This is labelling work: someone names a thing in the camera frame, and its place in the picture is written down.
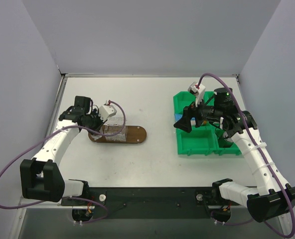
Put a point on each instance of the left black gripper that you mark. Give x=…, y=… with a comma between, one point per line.
x=97, y=125

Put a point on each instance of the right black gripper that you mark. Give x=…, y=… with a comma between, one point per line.
x=192, y=115

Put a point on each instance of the clear plastic cup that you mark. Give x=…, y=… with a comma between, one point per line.
x=94, y=136

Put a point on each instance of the clear acrylic organizer box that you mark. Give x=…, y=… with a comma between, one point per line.
x=114, y=125

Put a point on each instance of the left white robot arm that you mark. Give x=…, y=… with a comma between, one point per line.
x=40, y=177

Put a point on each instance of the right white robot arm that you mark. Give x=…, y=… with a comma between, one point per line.
x=273, y=195

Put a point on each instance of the blue white toothpaste tube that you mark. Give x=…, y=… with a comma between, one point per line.
x=177, y=117

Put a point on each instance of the brown oval wooden tray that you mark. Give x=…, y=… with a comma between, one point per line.
x=135, y=135

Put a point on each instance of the green plastic divided bin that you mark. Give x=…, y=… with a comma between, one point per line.
x=202, y=140

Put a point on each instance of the black cylindrical cup in bin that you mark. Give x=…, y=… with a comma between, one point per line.
x=224, y=141

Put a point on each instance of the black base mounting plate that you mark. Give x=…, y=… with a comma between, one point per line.
x=147, y=203

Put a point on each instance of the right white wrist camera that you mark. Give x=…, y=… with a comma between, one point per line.
x=198, y=90

